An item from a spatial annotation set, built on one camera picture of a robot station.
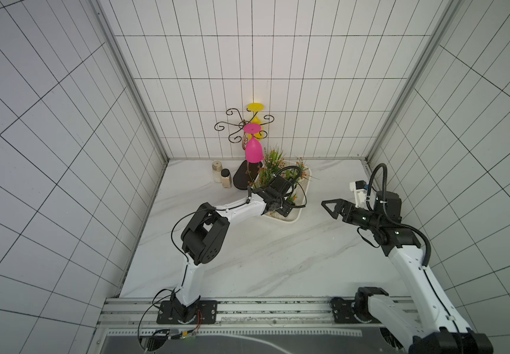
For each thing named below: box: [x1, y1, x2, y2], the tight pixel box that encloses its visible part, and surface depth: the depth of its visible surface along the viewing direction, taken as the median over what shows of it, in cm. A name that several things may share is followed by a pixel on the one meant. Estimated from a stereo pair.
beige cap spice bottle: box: [211, 160, 223, 184], surface depth 106 cm
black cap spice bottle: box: [220, 168, 233, 189], surface depth 105 cm
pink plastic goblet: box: [243, 123, 264, 164], surface depth 95 cm
